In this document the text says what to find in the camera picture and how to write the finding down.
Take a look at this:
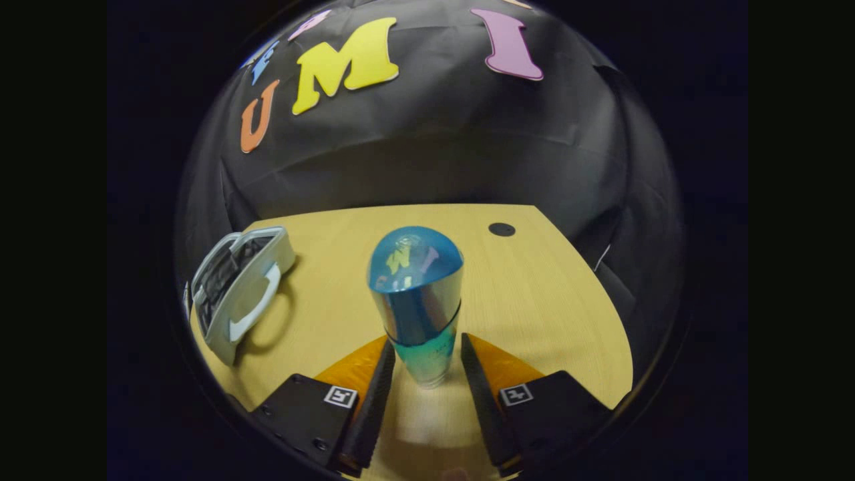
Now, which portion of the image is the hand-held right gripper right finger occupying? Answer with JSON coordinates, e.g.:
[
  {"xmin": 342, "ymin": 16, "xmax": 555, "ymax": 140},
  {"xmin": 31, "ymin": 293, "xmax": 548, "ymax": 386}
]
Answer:
[{"xmin": 460, "ymin": 332, "xmax": 613, "ymax": 479}]

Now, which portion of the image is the light blue suitcase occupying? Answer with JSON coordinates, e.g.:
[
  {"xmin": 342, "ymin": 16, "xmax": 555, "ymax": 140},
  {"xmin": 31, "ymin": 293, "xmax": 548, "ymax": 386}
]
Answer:
[{"xmin": 184, "ymin": 226, "xmax": 297, "ymax": 367}]

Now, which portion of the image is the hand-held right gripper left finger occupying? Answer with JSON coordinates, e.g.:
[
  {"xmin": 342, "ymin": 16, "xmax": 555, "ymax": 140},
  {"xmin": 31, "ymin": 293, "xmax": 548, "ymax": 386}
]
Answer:
[{"xmin": 249, "ymin": 335, "xmax": 397, "ymax": 479}]

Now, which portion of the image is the blue transparent bottle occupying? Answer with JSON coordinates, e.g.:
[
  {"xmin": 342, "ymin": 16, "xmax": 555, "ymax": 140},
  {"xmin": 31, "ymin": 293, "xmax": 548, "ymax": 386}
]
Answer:
[{"xmin": 367, "ymin": 226, "xmax": 465, "ymax": 390}]

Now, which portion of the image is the black backdrop cloth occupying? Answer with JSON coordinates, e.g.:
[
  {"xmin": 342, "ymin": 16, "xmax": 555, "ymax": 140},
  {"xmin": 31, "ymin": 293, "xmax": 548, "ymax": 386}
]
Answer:
[{"xmin": 175, "ymin": 0, "xmax": 685, "ymax": 315}]

